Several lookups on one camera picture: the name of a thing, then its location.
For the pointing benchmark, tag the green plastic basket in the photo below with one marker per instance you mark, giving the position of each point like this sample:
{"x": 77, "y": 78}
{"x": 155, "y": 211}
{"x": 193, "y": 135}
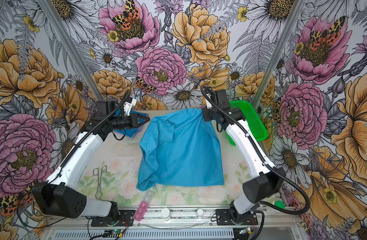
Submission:
{"x": 255, "y": 124}

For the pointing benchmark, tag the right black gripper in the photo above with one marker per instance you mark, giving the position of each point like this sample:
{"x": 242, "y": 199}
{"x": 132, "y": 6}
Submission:
{"x": 206, "y": 112}

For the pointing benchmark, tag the pink clear plastic bottle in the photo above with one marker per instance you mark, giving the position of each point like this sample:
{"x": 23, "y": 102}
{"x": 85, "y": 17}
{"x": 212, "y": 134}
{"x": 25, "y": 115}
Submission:
{"x": 143, "y": 206}

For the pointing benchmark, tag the aluminium front rail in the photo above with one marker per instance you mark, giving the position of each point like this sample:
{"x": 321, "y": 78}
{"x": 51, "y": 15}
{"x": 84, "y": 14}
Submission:
{"x": 182, "y": 217}

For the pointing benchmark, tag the aluminium corner post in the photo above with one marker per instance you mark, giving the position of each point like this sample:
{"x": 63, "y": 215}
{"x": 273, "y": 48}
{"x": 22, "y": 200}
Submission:
{"x": 290, "y": 25}
{"x": 62, "y": 32}

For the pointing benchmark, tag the white bottle cap left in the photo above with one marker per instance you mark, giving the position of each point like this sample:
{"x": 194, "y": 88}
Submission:
{"x": 166, "y": 214}

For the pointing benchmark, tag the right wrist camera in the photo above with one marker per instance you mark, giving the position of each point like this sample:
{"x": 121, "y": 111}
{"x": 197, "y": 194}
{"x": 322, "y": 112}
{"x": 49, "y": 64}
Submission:
{"x": 219, "y": 98}

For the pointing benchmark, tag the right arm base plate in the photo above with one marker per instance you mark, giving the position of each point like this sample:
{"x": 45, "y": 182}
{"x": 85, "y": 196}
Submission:
{"x": 225, "y": 217}

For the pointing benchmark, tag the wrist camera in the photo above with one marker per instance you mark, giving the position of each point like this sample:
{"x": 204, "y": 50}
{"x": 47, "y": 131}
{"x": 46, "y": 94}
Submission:
{"x": 128, "y": 105}
{"x": 219, "y": 98}

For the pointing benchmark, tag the light blue t shirt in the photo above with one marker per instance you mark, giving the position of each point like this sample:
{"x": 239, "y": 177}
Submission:
{"x": 180, "y": 149}

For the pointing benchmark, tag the folded dark blue t shirt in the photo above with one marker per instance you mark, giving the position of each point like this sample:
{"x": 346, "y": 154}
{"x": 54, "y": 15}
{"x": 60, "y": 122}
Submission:
{"x": 121, "y": 131}

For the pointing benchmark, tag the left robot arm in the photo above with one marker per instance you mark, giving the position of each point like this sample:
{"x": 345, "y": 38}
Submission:
{"x": 58, "y": 195}

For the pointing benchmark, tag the right aluminium corner post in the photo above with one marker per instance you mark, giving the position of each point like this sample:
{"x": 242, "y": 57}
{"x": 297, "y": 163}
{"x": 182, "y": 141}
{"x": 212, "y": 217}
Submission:
{"x": 290, "y": 25}

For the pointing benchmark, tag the left aluminium corner post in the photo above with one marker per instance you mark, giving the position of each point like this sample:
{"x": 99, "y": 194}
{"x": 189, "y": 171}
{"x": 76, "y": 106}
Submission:
{"x": 62, "y": 32}

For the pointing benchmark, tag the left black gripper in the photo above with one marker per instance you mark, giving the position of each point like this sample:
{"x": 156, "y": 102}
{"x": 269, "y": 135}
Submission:
{"x": 134, "y": 120}

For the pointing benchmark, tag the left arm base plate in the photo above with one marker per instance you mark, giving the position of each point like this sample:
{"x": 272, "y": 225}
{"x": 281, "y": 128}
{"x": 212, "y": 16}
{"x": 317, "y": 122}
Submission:
{"x": 125, "y": 219}

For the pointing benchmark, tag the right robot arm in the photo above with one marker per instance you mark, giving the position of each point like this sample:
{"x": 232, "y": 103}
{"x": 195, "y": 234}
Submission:
{"x": 266, "y": 179}

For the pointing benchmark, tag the white bottle cap right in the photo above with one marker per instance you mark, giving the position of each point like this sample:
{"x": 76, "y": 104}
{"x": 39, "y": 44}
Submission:
{"x": 199, "y": 213}

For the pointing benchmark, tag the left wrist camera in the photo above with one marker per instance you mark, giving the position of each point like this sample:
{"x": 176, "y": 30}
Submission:
{"x": 128, "y": 105}

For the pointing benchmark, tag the white bottle green cap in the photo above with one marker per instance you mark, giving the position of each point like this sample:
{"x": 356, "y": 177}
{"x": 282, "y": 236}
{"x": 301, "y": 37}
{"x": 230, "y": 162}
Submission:
{"x": 273, "y": 212}

